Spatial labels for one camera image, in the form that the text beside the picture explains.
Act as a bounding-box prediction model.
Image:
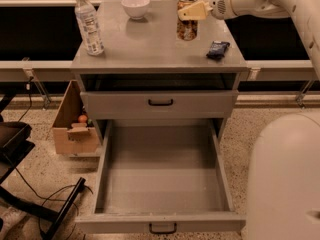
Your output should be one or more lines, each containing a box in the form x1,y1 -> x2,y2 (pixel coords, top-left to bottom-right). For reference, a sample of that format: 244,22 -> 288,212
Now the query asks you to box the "black drawer handle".
149,223 -> 177,235
148,99 -> 174,107

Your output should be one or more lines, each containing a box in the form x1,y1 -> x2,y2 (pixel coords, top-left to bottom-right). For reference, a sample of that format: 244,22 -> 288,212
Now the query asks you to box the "small orange fruit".
78,115 -> 88,123

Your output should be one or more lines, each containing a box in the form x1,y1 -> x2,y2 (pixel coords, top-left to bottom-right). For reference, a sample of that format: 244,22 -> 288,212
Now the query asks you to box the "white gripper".
178,0 -> 236,21

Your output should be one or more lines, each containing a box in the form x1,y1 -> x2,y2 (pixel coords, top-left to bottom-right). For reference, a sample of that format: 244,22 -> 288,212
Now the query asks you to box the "white ceramic bowl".
121,0 -> 150,20

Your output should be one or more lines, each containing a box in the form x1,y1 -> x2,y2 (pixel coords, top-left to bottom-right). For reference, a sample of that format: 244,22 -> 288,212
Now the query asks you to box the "black floor cable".
13,163 -> 94,240

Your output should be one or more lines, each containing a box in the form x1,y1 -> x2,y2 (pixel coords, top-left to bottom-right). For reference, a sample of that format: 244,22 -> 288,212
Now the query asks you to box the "cardboard box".
52,80 -> 100,156

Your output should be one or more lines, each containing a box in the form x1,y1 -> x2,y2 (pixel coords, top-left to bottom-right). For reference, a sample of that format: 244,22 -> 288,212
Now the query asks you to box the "black lower drawer handle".
149,223 -> 177,235

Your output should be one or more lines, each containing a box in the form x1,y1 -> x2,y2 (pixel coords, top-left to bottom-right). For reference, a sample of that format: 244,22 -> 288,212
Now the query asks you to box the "closed grey middle drawer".
81,91 -> 238,119

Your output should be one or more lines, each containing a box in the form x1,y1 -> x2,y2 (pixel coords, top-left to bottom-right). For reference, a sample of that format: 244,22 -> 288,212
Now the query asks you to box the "dark blue snack packet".
206,41 -> 230,60

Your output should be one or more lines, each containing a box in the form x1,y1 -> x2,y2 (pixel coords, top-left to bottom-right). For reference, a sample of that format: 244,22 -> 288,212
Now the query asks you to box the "open grey bottom drawer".
76,119 -> 246,234

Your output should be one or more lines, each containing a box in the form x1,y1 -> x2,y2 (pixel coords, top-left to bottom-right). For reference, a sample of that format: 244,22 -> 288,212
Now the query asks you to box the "grey drawer cabinet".
71,0 -> 247,138

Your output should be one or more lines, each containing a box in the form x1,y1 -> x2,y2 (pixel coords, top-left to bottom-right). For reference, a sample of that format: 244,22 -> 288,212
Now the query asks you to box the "clear plastic water bottle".
75,0 -> 104,56

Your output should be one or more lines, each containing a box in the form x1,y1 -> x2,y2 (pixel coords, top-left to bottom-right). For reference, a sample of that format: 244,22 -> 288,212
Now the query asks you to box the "orange soda can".
177,0 -> 198,41

